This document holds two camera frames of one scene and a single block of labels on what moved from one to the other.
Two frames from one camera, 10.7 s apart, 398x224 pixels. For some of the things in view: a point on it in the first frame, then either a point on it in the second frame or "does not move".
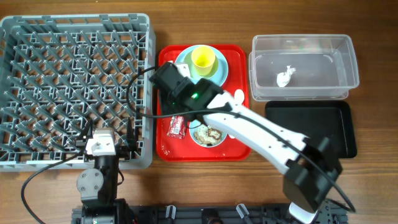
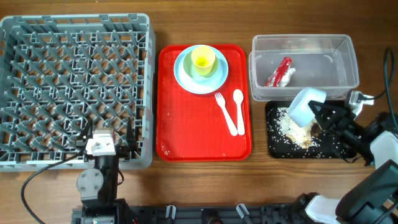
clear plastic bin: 298,67 does not move
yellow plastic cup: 203,58 does not move
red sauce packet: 177,127 → 284,65
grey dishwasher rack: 63,76 does not move
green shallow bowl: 193,70 does not move
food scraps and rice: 207,135 → 306,136
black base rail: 334,213 does not move
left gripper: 122,152 does not move
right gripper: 168,106 → 335,121
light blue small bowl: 204,135 → 300,112
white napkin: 283,78 does not move
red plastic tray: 236,84 does not move
